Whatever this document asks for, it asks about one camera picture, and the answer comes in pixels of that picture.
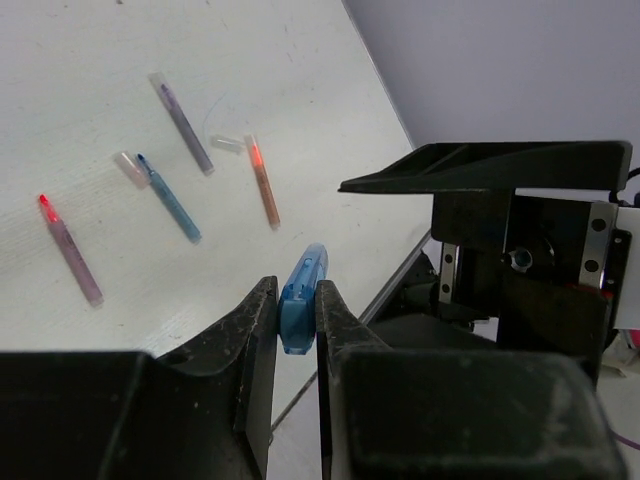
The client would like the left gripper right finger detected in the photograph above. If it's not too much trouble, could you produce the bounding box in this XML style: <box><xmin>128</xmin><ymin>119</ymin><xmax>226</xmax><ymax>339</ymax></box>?
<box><xmin>315</xmin><ymin>281</ymin><xmax>628</xmax><ymax>479</ymax></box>

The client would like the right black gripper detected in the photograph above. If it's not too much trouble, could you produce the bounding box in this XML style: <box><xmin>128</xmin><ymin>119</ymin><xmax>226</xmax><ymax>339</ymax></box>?
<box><xmin>339</xmin><ymin>140</ymin><xmax>635</xmax><ymax>379</ymax></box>

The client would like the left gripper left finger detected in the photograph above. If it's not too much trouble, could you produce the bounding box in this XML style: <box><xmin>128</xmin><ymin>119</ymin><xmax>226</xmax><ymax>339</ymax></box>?
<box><xmin>1</xmin><ymin>277</ymin><xmax>278</xmax><ymax>479</ymax></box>

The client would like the blue highlighter pen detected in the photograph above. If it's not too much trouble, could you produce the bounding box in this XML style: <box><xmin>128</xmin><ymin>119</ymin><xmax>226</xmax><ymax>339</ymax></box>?
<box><xmin>278</xmin><ymin>243</ymin><xmax>329</xmax><ymax>355</ymax></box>

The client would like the blue marker pen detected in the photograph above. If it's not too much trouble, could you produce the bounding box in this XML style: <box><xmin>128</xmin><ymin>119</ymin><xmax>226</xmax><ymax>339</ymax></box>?
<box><xmin>136</xmin><ymin>153</ymin><xmax>201</xmax><ymax>244</ymax></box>

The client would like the orange brown marker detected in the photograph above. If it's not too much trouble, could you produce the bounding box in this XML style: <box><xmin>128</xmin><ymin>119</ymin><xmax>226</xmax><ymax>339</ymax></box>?
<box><xmin>244</xmin><ymin>134</ymin><xmax>281</xmax><ymax>230</ymax></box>

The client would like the purple marker red tip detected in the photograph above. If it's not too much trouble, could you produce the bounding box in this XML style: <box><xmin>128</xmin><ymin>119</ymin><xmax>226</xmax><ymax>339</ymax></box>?
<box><xmin>38</xmin><ymin>194</ymin><xmax>103</xmax><ymax>307</ymax></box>

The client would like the clear marker cap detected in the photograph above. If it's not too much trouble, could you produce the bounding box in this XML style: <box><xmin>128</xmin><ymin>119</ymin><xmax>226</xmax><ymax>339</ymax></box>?
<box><xmin>114</xmin><ymin>151</ymin><xmax>149</xmax><ymax>189</ymax></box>
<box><xmin>210</xmin><ymin>134</ymin><xmax>245</xmax><ymax>154</ymax></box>

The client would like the clear marker cap right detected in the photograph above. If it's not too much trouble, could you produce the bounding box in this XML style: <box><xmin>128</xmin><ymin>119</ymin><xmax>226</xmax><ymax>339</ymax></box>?
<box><xmin>210</xmin><ymin>134</ymin><xmax>245</xmax><ymax>154</ymax></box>

